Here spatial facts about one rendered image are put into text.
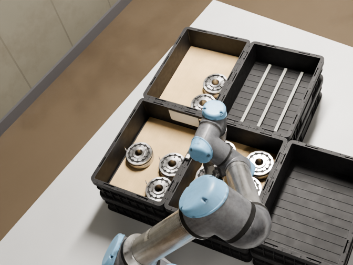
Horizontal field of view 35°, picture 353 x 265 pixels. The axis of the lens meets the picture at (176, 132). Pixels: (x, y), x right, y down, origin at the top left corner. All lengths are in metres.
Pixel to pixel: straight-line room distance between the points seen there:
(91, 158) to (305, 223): 0.94
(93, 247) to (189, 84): 0.75
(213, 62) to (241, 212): 1.13
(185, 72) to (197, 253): 0.76
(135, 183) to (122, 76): 1.58
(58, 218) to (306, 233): 0.96
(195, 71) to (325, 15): 1.55
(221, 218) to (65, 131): 2.20
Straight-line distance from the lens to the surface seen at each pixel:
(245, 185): 1.57
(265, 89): 2.25
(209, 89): 2.24
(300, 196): 1.98
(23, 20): 3.42
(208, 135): 1.70
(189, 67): 2.37
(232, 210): 1.33
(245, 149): 2.08
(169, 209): 1.89
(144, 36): 3.78
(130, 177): 2.10
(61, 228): 2.24
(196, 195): 1.34
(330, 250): 1.90
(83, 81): 3.64
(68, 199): 2.30
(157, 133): 2.18
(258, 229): 1.37
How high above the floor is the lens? 2.56
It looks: 53 degrees down
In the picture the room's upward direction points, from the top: 17 degrees counter-clockwise
